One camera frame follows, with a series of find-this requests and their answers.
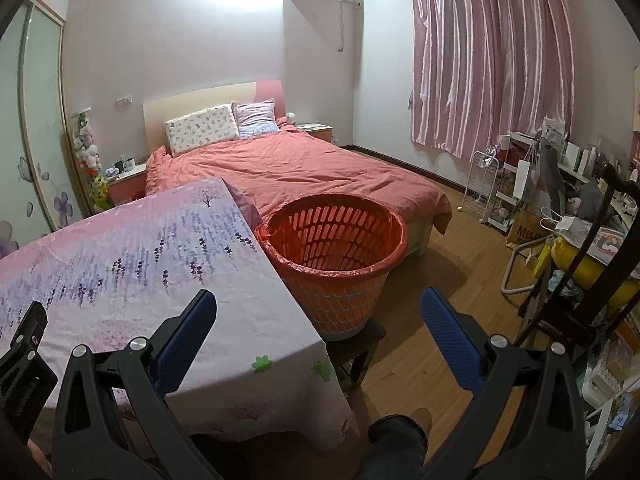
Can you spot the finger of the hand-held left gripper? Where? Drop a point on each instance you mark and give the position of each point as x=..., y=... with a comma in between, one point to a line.
x=27, y=332

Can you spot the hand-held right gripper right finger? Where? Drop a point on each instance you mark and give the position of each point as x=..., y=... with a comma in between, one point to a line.
x=447, y=340

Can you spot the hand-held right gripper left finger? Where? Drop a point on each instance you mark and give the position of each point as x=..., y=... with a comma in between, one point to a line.
x=187, y=340

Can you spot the orange laundry basket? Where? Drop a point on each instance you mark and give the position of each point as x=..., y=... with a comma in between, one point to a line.
x=345, y=280

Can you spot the person's left hand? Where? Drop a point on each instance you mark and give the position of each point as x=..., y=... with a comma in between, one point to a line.
x=39, y=460

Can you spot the dark wooden stool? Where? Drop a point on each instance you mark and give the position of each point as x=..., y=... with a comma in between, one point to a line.
x=360, y=345

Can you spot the lavender printed tablecloth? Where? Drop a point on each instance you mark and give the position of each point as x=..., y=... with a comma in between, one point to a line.
x=150, y=260

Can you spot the brown paper bag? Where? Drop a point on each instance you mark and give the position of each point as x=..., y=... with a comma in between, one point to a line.
x=525, y=232

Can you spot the white rolling cart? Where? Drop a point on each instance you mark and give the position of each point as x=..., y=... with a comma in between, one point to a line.
x=505, y=210

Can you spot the green plush toy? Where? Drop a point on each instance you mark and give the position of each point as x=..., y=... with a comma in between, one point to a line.
x=99, y=192

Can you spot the white plastic storage basket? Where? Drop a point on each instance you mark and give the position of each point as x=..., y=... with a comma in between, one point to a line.
x=605, y=385

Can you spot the pink nightstand with mugs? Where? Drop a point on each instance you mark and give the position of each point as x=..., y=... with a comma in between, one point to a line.
x=127, y=187

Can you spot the yellow bag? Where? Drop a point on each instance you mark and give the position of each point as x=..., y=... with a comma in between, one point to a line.
x=620, y=272

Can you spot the white mug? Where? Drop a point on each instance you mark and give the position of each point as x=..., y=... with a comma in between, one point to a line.
x=129, y=164

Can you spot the dark green mug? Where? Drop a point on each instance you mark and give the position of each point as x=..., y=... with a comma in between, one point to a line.
x=119, y=166

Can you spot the dark wooden chair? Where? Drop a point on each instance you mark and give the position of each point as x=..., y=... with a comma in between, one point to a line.
x=597, y=220

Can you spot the grey cloth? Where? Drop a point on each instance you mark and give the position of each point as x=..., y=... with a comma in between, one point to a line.
x=552, y=175

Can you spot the hanging plush toys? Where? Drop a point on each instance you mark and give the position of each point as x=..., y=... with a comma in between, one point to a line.
x=86, y=142

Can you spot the bed with coral duvet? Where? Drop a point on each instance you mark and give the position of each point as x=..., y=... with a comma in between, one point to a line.
x=310, y=170

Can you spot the white floral pillow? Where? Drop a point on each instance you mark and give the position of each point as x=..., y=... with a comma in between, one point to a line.
x=202, y=127

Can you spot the floral sliding door wardrobe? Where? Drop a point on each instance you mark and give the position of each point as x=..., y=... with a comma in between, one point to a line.
x=40, y=110

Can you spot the pink striped pillow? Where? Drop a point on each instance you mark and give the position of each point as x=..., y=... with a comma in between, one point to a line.
x=255, y=117

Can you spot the beige pink headboard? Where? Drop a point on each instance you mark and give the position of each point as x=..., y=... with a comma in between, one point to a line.
x=200, y=97

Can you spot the small white plush toy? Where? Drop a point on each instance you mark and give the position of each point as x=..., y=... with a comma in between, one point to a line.
x=291, y=118

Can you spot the pink curtain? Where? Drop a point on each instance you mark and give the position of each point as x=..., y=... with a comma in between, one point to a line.
x=490, y=60

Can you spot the beige bed frame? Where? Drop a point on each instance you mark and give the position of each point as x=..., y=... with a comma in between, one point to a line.
x=417, y=235

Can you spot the white wall socket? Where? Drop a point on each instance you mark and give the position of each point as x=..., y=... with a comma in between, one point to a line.
x=124, y=100

